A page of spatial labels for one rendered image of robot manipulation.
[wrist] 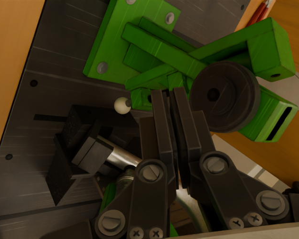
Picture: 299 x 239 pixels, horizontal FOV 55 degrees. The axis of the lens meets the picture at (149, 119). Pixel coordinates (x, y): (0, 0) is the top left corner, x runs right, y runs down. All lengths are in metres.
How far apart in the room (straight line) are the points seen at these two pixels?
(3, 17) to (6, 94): 0.10
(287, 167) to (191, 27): 0.34
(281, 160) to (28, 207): 0.51
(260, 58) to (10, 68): 0.30
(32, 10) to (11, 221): 0.37
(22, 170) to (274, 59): 0.40
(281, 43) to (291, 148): 0.35
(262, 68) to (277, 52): 0.02
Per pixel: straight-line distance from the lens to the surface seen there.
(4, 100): 0.43
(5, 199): 0.55
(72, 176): 0.46
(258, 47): 0.33
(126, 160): 0.46
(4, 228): 0.60
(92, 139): 0.43
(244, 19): 0.75
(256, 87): 0.30
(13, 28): 0.40
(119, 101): 0.46
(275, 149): 0.67
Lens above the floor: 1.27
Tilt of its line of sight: 37 degrees down
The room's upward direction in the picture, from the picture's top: 129 degrees clockwise
